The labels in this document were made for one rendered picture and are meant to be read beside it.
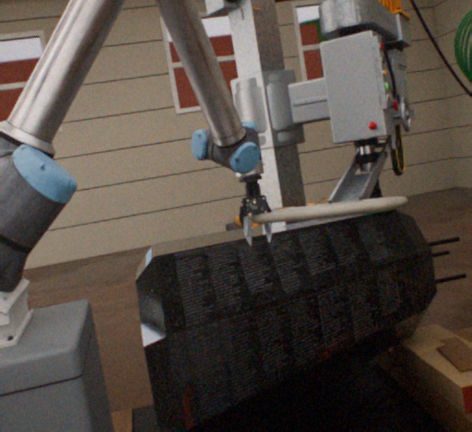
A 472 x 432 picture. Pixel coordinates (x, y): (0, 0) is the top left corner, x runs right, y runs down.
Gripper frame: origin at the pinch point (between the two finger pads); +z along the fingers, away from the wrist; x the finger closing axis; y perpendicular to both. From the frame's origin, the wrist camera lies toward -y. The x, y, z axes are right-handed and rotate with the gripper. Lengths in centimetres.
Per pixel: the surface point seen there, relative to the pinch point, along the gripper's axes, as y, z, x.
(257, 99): -117, -60, 18
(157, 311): -19.9, 21.9, -37.9
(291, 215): 18.8, -7.7, 8.9
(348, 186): -42, -10, 40
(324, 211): 22.7, -7.6, 17.5
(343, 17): -43, -76, 48
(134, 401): -105, 84, -68
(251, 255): -34.1, 9.6, -1.7
